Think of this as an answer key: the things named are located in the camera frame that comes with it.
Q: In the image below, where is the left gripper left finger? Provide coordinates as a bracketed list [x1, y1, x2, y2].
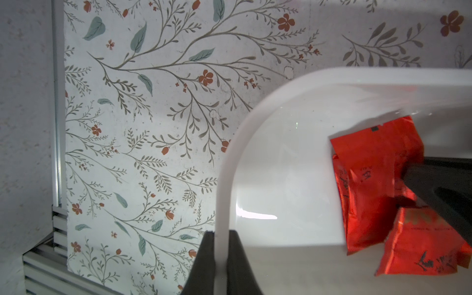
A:
[180, 231, 216, 295]

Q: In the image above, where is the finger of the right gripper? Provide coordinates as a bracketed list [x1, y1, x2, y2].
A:
[424, 157, 472, 170]
[403, 164, 472, 244]

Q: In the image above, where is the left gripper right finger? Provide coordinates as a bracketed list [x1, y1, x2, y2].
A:
[227, 230, 263, 295]

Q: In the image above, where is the red tea bag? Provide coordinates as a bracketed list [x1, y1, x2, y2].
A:
[375, 207, 472, 276]
[331, 116, 424, 254]

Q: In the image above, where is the white plastic storage box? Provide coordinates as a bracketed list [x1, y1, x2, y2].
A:
[215, 68, 472, 295]

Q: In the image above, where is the aluminium front rail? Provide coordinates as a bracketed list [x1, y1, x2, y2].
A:
[21, 204, 122, 295]

